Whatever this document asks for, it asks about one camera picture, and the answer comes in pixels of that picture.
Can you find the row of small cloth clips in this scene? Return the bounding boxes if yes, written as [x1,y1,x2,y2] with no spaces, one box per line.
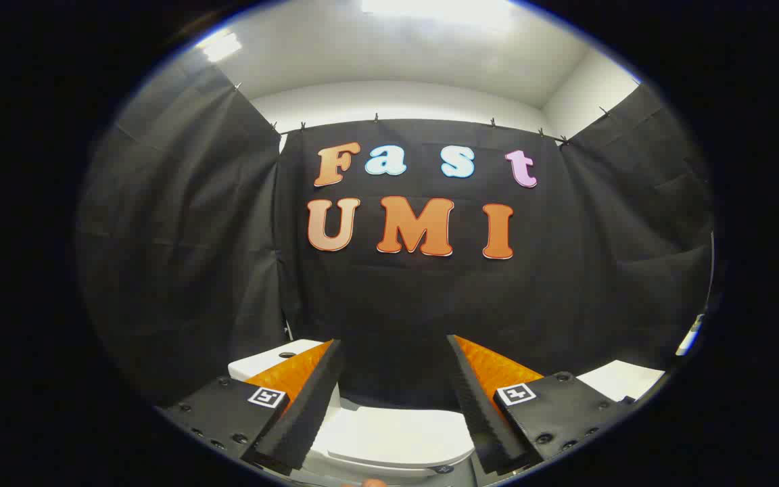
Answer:
[234,80,642,146]

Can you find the white toilet tank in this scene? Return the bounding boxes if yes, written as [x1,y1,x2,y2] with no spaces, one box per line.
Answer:
[227,338,344,410]

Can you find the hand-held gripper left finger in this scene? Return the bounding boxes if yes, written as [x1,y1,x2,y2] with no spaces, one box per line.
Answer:
[156,338,348,476]

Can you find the white plastic object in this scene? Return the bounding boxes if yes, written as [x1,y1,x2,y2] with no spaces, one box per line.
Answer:
[676,313,706,357]

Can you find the white cabinet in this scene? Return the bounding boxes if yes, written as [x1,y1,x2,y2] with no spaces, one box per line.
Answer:
[575,360,667,404]

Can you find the small ceiling light panel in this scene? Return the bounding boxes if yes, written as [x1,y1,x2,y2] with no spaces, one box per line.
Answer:
[197,30,243,63]

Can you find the black backdrop cloth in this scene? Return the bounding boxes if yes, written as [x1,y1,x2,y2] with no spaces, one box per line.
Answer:
[75,61,715,410]

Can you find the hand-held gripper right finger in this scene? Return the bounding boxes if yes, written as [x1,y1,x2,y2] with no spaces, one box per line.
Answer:
[446,333,637,476]

